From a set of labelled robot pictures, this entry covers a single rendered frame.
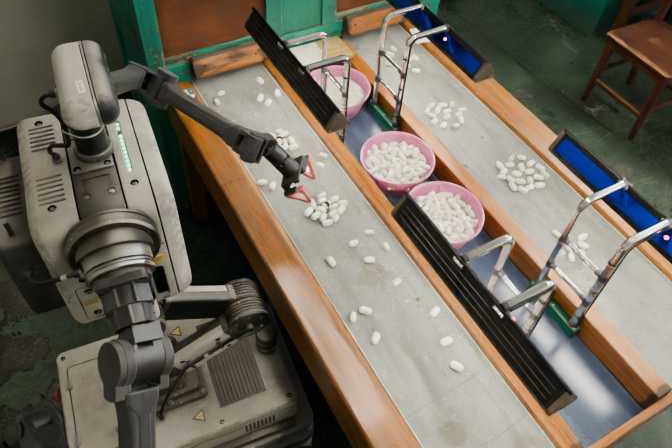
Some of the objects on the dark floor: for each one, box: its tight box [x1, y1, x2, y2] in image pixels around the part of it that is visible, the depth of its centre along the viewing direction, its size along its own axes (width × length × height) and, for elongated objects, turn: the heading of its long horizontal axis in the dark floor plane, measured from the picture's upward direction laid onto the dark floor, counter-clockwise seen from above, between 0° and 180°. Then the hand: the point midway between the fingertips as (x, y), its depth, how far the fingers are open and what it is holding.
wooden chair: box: [582, 0, 672, 141], centre depth 329 cm, size 44×43×91 cm
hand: (310, 188), depth 186 cm, fingers open, 9 cm apart
